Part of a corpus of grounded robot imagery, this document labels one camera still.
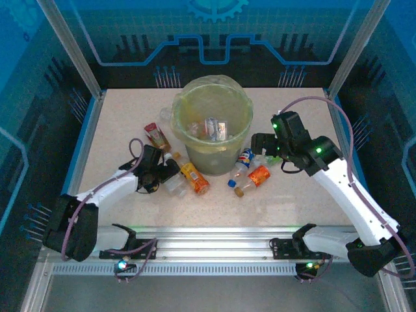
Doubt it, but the clear bottle white label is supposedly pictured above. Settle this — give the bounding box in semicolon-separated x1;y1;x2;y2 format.
161;151;189;198

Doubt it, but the Pepsi bottle blue cap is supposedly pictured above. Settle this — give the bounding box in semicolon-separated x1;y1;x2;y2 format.
227;148;257;189

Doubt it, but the orange juice bottle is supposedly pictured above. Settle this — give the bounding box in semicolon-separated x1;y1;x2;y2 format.
173;151;211;196

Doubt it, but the bottle orange label orange cap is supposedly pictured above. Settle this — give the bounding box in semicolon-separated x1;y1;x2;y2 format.
233;164;272;198

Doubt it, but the amber tea bottle red label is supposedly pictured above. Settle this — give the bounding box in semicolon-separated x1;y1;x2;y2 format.
144;122;172;154

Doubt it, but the plastic bin with green liner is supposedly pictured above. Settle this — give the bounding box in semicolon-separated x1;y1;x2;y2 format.
170;73;255;176

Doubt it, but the left LED circuit board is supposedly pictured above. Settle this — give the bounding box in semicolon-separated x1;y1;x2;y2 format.
113;255;138;283

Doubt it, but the led circuit board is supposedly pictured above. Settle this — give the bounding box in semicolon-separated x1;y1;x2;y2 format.
113;255;138;283
294;261;323;283

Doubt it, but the right LED circuit board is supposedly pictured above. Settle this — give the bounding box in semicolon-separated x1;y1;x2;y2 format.
294;261;323;283

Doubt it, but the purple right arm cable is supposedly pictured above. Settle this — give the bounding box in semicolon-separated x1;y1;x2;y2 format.
278;96;416;280

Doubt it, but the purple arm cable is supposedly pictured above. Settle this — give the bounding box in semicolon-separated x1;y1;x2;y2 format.
278;96;416;280
60;138;159;284

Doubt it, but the left aluminium side rail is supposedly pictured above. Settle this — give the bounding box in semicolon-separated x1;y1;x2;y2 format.
48;90;107;237

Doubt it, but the aluminium mounting rail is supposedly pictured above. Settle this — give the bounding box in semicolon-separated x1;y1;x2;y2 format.
37;225;391;265

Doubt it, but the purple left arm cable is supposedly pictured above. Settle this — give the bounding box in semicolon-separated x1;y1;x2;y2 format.
60;138;159;284

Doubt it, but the slotted aluminium cable duct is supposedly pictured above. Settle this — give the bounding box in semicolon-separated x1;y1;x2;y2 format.
51;263;381;277

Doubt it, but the right aluminium frame post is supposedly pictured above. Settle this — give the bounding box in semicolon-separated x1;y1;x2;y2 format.
326;0;391;98

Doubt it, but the aluminium frame post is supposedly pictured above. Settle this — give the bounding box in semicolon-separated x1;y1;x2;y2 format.
326;0;391;98
36;0;107;100

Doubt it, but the left aluminium frame post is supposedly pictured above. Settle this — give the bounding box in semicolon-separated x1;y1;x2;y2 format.
36;0;107;100

